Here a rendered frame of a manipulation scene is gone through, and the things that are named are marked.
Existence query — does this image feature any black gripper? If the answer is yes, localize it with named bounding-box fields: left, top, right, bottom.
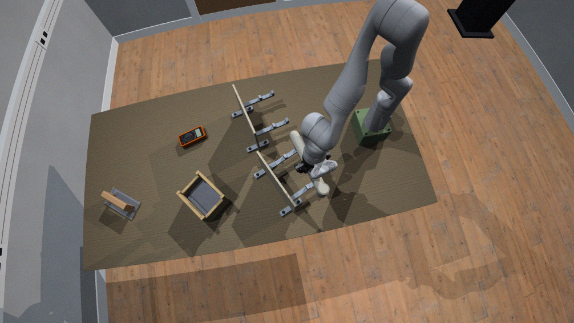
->
left=294, top=151, right=331, bottom=174

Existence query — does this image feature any orange digital multimeter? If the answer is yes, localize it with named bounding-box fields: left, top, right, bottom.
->
left=178, top=126, right=207, bottom=148

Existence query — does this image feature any wooden crate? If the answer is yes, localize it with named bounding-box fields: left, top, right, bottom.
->
left=176, top=170, right=230, bottom=223

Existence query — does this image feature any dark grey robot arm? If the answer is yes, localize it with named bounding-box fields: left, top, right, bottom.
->
left=301, top=0, right=430, bottom=179

